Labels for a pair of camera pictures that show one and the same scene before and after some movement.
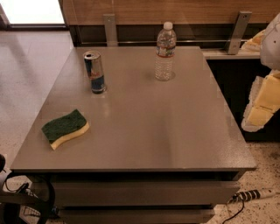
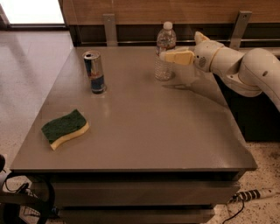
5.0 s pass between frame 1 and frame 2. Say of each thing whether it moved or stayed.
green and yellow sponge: stayed
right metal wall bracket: stayed
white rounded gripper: moved
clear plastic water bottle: stayed
